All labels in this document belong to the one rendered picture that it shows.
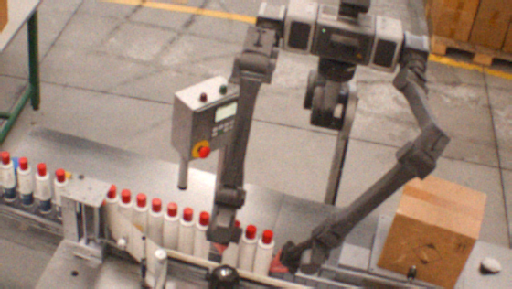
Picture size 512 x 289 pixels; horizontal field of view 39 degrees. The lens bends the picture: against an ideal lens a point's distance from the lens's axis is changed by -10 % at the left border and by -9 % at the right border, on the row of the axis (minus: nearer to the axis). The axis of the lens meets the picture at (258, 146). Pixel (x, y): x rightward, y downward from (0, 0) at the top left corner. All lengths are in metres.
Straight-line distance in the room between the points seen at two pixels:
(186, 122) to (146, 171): 0.74
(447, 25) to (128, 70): 2.27
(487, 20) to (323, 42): 3.08
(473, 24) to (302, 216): 3.06
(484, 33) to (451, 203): 3.12
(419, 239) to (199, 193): 0.83
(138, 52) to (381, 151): 1.69
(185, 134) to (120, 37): 3.03
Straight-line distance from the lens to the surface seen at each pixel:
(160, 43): 5.12
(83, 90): 4.68
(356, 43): 2.51
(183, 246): 2.47
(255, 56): 2.05
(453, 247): 2.53
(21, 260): 2.58
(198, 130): 2.17
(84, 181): 2.38
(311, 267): 2.29
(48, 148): 2.98
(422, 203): 2.53
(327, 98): 2.70
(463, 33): 5.55
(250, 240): 2.37
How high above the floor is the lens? 2.77
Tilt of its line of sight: 40 degrees down
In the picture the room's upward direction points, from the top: 9 degrees clockwise
